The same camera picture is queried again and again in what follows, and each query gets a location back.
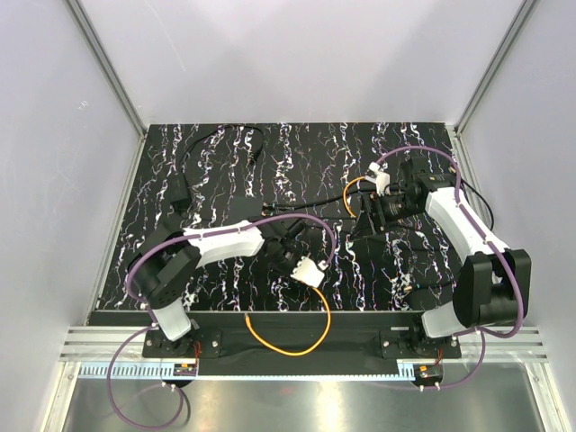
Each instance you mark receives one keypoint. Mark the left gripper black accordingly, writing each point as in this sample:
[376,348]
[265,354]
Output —
[289,271]

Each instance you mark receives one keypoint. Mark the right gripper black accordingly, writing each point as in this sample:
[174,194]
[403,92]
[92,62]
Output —
[370,226]

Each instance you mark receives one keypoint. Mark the black network switch box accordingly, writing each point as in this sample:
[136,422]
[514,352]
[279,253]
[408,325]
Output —
[242,208]

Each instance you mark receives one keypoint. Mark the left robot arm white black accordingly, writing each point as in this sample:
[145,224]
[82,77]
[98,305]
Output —
[164,263]

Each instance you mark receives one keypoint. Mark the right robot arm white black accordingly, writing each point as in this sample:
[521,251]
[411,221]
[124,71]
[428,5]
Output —
[493,284]

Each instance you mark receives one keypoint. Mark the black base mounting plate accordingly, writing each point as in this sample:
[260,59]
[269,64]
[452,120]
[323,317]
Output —
[385,335]

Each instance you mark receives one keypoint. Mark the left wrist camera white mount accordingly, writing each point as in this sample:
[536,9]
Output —
[308,273]

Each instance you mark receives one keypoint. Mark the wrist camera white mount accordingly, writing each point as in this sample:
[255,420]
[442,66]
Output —
[308,273]
[379,178]

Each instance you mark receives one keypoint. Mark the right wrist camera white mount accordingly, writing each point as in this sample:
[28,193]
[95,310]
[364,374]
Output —
[379,178]

